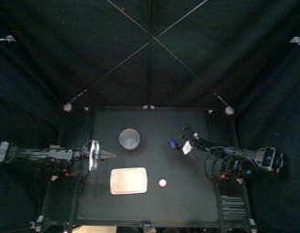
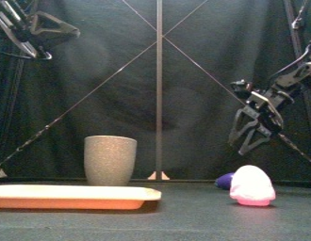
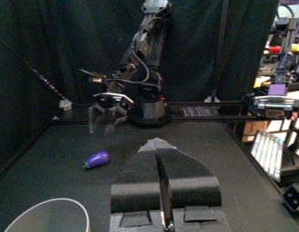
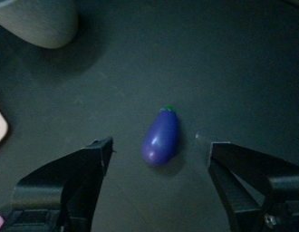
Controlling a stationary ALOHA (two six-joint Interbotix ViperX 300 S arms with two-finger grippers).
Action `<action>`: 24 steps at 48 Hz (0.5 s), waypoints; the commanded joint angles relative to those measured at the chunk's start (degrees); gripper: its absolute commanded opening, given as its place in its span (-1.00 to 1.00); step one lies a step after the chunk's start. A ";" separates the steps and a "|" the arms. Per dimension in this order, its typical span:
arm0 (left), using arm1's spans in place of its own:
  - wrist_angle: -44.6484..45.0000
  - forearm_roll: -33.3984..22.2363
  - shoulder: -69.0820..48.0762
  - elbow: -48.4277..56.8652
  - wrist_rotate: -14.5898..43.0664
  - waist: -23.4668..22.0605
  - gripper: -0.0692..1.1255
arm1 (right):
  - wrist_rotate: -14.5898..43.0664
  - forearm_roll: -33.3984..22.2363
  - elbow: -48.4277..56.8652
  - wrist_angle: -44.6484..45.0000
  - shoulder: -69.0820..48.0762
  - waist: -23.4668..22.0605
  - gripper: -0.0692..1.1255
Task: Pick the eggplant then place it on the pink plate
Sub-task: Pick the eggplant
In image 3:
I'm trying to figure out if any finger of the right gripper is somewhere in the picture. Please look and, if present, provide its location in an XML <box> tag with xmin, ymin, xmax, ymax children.
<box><xmin>103</xmin><ymin>106</ymin><xmax>129</xmax><ymax>137</ymax></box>
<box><xmin>87</xmin><ymin>104</ymin><xmax>107</xmax><ymax>135</ymax></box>

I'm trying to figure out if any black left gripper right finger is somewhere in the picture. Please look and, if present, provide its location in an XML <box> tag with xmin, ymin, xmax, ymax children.
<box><xmin>155</xmin><ymin>137</ymin><xmax>234</xmax><ymax>232</ymax></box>

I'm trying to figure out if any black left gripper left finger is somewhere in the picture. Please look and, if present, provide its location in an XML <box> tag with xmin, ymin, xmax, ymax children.
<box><xmin>109</xmin><ymin>138</ymin><xmax>168</xmax><ymax>232</ymax></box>

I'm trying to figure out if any purple toy eggplant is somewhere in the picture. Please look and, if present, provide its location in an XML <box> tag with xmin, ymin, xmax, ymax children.
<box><xmin>83</xmin><ymin>150</ymin><xmax>111</xmax><ymax>169</ymax></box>

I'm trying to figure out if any white striped panel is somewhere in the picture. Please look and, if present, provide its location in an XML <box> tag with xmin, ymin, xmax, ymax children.
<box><xmin>250</xmin><ymin>130</ymin><xmax>287</xmax><ymax>183</ymax></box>

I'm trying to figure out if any black cloth curtain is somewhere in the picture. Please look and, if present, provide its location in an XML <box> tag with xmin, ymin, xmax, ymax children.
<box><xmin>0</xmin><ymin>0</ymin><xmax>280</xmax><ymax>174</ymax></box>

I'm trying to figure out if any black box with holes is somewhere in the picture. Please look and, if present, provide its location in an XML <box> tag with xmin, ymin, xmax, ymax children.
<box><xmin>280</xmin><ymin>182</ymin><xmax>299</xmax><ymax>213</ymax></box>

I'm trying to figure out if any purple and black leader gripper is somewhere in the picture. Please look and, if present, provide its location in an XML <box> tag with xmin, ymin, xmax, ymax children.
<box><xmin>252</xmin><ymin>66</ymin><xmax>299</xmax><ymax>120</ymax></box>

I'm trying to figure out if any red object on shelf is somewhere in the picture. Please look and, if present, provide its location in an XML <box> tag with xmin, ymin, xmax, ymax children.
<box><xmin>268</xmin><ymin>44</ymin><xmax>283</xmax><ymax>55</ymax></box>

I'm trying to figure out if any white corner bracket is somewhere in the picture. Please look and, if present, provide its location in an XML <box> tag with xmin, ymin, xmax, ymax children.
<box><xmin>59</xmin><ymin>98</ymin><xmax>73</xmax><ymax>111</ymax></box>

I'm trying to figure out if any thin diagonal strap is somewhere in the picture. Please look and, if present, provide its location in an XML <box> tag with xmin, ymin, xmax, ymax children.
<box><xmin>32</xmin><ymin>68</ymin><xmax>69</xmax><ymax>102</ymax></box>

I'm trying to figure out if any black horizontal frame bar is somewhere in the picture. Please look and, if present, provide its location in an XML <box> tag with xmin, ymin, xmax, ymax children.
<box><xmin>49</xmin><ymin>101</ymin><xmax>258</xmax><ymax>125</ymax></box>

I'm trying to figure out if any black vertical frame post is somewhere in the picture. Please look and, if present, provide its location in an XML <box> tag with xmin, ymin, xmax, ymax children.
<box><xmin>211</xmin><ymin>0</ymin><xmax>231</xmax><ymax>103</ymax></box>

